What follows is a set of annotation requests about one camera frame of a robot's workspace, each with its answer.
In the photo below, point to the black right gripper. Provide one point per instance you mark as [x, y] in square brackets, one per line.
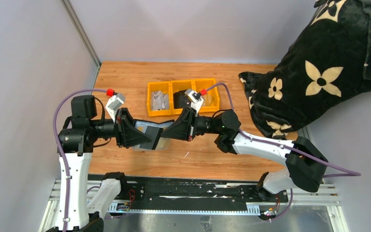
[191, 124]

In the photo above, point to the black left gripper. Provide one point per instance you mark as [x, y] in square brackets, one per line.
[120, 127]

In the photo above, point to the black leather card holder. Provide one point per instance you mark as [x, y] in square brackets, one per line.
[153, 134]

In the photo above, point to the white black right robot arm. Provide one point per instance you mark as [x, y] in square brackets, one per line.
[303, 162]

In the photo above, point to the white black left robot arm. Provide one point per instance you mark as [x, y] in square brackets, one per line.
[75, 145]

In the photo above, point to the black card holders in bin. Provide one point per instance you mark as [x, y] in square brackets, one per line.
[180, 100]

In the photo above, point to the silver cards in bin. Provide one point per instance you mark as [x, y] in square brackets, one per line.
[159, 101]

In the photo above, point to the beige card in right bin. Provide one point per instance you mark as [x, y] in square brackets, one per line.
[208, 100]

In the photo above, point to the yellow bin with cards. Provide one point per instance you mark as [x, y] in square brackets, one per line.
[165, 87]

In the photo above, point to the yellow bin right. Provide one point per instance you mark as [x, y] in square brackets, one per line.
[201, 84]

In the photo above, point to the yellow bin with holders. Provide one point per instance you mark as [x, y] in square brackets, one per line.
[177, 86]

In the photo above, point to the black plush flower blanket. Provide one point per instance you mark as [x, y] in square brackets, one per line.
[329, 63]

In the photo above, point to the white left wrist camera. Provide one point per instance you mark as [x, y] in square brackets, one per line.
[113, 104]

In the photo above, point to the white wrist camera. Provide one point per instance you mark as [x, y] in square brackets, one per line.
[113, 104]
[196, 99]

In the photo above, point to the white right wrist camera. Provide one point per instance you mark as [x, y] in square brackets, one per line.
[196, 99]

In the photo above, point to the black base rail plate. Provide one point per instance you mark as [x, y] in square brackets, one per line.
[187, 195]

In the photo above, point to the aluminium corner frame post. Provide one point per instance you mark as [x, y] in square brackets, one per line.
[70, 11]

